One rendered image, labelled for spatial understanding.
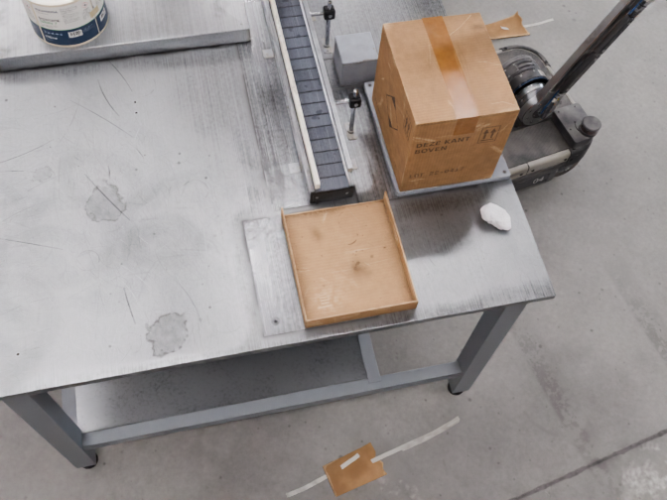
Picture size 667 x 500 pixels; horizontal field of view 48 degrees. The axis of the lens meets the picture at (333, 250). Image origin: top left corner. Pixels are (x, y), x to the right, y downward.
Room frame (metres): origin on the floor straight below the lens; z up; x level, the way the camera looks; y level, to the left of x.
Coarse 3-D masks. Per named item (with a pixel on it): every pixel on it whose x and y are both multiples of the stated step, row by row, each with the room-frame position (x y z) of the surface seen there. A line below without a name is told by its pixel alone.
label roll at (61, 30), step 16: (32, 0) 1.36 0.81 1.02; (48, 0) 1.36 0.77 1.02; (64, 0) 1.37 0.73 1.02; (80, 0) 1.38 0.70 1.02; (96, 0) 1.43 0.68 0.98; (32, 16) 1.36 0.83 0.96; (48, 16) 1.35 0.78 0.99; (64, 16) 1.35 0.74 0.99; (80, 16) 1.37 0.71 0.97; (96, 16) 1.41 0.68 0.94; (48, 32) 1.35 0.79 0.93; (64, 32) 1.35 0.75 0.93; (80, 32) 1.37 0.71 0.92; (96, 32) 1.40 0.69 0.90
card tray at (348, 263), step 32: (384, 192) 1.02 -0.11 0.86; (288, 224) 0.91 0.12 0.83; (320, 224) 0.92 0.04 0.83; (352, 224) 0.93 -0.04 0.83; (384, 224) 0.94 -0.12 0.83; (320, 256) 0.84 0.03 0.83; (352, 256) 0.85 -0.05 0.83; (384, 256) 0.86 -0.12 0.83; (320, 288) 0.76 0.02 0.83; (352, 288) 0.76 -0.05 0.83; (384, 288) 0.77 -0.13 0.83; (320, 320) 0.66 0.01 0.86
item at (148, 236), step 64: (256, 0) 1.65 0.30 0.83; (320, 0) 1.67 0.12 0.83; (384, 0) 1.70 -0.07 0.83; (64, 64) 1.33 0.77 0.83; (128, 64) 1.35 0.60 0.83; (192, 64) 1.38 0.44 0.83; (256, 64) 1.41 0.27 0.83; (0, 128) 1.10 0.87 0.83; (64, 128) 1.12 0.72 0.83; (128, 128) 1.15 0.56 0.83; (192, 128) 1.17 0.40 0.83; (256, 128) 1.19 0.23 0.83; (0, 192) 0.91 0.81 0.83; (64, 192) 0.93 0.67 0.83; (128, 192) 0.95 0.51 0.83; (192, 192) 0.98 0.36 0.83; (256, 192) 1.00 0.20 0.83; (448, 192) 1.06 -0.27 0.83; (512, 192) 1.08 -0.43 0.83; (0, 256) 0.75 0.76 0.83; (64, 256) 0.76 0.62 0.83; (128, 256) 0.78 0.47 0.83; (192, 256) 0.80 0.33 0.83; (256, 256) 0.82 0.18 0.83; (448, 256) 0.88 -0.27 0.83; (512, 256) 0.90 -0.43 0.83; (0, 320) 0.59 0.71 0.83; (64, 320) 0.61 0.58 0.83; (128, 320) 0.62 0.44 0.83; (192, 320) 0.64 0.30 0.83; (256, 320) 0.66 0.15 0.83; (384, 320) 0.69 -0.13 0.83; (0, 384) 0.45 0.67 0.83; (64, 384) 0.46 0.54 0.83
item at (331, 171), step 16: (288, 0) 1.61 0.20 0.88; (272, 16) 1.58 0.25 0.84; (288, 16) 1.55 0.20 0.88; (288, 32) 1.49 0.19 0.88; (304, 32) 1.50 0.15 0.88; (288, 48) 1.43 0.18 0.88; (304, 48) 1.44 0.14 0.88; (304, 64) 1.38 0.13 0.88; (288, 80) 1.35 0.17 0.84; (304, 80) 1.33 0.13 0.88; (320, 80) 1.33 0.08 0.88; (304, 96) 1.27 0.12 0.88; (320, 96) 1.28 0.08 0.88; (304, 112) 1.22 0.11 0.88; (320, 112) 1.23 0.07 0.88; (320, 128) 1.18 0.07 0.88; (304, 144) 1.12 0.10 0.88; (320, 144) 1.13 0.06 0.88; (336, 144) 1.13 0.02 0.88; (320, 160) 1.08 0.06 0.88; (336, 160) 1.09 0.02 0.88; (320, 176) 1.03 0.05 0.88; (336, 176) 1.04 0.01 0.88
